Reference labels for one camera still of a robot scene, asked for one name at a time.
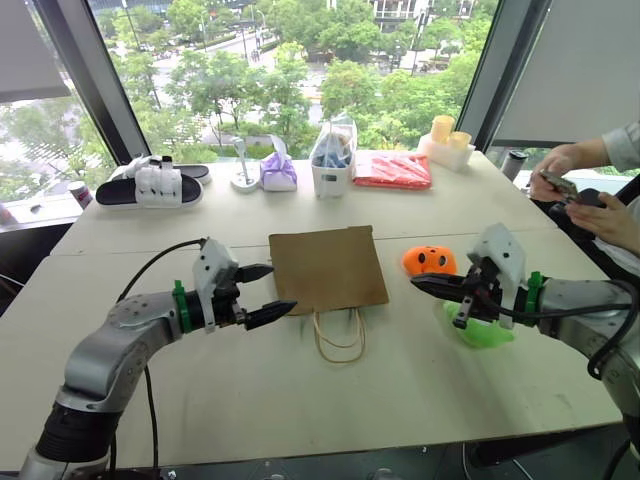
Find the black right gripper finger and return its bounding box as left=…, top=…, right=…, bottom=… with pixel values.
left=410, top=273, right=470, bottom=292
left=424, top=288, right=469, bottom=304

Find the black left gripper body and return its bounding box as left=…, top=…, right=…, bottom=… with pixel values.
left=212, top=267, right=249, bottom=329

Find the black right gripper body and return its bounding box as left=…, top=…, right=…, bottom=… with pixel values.
left=452, top=264, right=504, bottom=330

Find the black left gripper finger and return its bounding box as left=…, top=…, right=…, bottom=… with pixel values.
left=237, top=264, right=276, bottom=285
left=244, top=299, right=299, bottom=332

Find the smartphone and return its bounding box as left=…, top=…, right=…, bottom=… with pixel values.
left=539, top=169, right=581, bottom=204

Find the brown paper bag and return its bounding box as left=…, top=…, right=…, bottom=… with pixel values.
left=268, top=225, right=391, bottom=366

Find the purple tissue pack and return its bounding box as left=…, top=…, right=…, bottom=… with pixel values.
left=259, top=135, right=299, bottom=193

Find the white basket with plastic bag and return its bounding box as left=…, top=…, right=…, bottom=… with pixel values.
left=309, top=113, right=359, bottom=200

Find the person's left hand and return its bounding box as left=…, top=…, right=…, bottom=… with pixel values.
left=564, top=194, right=640, bottom=247

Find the person's right hand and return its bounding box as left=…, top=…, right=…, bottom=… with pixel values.
left=529, top=141, right=612, bottom=202

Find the orange pumpkin toy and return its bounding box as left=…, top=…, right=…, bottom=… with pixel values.
left=401, top=244, right=459, bottom=279

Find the green left wrist clamp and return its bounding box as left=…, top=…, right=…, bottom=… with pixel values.
left=171, top=280, right=194, bottom=335

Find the green wrist clamp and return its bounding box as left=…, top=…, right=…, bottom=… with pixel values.
left=523, top=271, right=547, bottom=327
left=171, top=280, right=194, bottom=335

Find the green right wrist clamp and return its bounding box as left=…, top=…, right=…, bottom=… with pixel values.
left=523, top=271, right=547, bottom=327

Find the white hook stand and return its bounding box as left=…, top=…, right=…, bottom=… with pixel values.
left=229, top=136, right=262, bottom=192

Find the black and white slipper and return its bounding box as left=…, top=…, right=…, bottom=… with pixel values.
left=111, top=154, right=213, bottom=187
left=95, top=166, right=205, bottom=210

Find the red plastic package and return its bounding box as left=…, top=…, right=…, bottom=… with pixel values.
left=352, top=151, right=434, bottom=192

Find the grey cylinder bottle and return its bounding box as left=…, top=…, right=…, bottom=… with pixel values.
left=500, top=149, right=530, bottom=182

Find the black handheld device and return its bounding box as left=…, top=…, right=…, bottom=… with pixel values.
left=548, top=187, right=609, bottom=237

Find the tall yellow cup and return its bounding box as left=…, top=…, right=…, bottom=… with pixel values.
left=430, top=115, right=456, bottom=147

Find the white can with red label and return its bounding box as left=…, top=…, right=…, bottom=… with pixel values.
left=66, top=180, right=95, bottom=211

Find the grey roller blind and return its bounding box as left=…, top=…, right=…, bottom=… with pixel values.
left=0, top=0, right=72, bottom=105
left=491, top=0, right=640, bottom=149

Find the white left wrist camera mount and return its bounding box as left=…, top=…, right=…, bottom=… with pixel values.
left=192, top=238, right=241, bottom=334

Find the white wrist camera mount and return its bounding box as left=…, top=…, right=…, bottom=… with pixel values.
left=192, top=238, right=241, bottom=334
left=466, top=222, right=528, bottom=330

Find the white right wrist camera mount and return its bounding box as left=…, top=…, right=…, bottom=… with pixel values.
left=466, top=222, right=528, bottom=330

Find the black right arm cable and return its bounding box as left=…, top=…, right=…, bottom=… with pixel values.
left=492, top=279, right=640, bottom=381

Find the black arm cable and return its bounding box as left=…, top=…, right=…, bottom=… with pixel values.
left=107, top=238, right=209, bottom=471
left=492, top=279, right=640, bottom=381

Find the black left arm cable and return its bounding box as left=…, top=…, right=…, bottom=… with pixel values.
left=107, top=238, right=209, bottom=471

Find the dark window frame post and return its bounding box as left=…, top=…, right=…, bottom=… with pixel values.
left=455, top=0, right=552, bottom=152
left=33, top=0, right=152, bottom=165

